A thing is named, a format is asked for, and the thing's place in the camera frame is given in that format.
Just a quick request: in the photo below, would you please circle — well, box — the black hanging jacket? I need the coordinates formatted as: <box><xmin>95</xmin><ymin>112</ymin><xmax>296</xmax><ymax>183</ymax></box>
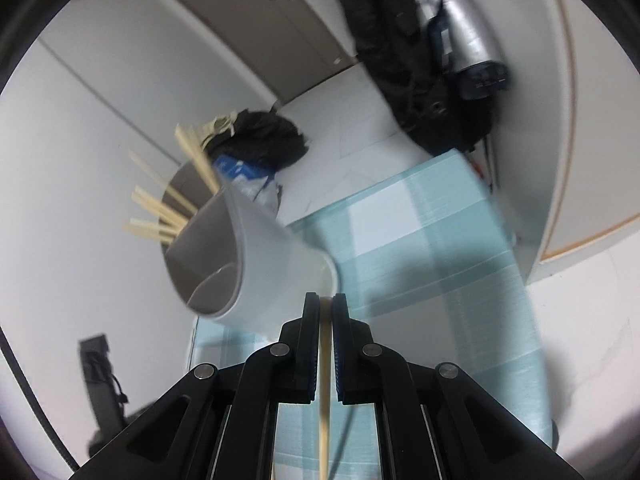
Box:
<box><xmin>338</xmin><ymin>0</ymin><xmax>492</xmax><ymax>156</ymax></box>

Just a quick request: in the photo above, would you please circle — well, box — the grey entrance door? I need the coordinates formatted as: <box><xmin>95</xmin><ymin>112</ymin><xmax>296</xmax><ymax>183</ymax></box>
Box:
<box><xmin>178</xmin><ymin>0</ymin><xmax>355</xmax><ymax>104</ymax></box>

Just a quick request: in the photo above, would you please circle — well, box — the cream garment on bag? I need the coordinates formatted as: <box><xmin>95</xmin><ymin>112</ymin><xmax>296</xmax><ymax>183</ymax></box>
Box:
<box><xmin>198</xmin><ymin>110</ymin><xmax>238</xmax><ymax>148</ymax></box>

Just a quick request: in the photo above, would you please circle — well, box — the silver folded umbrella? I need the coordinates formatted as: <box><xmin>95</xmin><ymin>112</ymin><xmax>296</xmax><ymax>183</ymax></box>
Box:
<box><xmin>416</xmin><ymin>0</ymin><xmax>510</xmax><ymax>100</ymax></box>

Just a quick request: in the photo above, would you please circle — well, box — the blue cardboard box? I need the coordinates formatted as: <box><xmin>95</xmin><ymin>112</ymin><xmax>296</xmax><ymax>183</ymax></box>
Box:
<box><xmin>213</xmin><ymin>155</ymin><xmax>273</xmax><ymax>186</ymax></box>

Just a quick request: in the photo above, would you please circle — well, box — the white utensil holder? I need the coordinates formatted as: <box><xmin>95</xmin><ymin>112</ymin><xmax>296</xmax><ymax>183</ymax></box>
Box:
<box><xmin>163</xmin><ymin>164</ymin><xmax>340</xmax><ymax>339</ymax></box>

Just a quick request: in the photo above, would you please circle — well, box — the black bag on floor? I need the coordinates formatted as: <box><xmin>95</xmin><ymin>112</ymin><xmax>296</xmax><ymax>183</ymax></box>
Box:
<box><xmin>203</xmin><ymin>110</ymin><xmax>309</xmax><ymax>174</ymax></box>

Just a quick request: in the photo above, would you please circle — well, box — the small white mailer bag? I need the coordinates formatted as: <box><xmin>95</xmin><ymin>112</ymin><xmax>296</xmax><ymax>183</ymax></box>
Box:
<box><xmin>235</xmin><ymin>177</ymin><xmax>282</xmax><ymax>218</ymax></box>

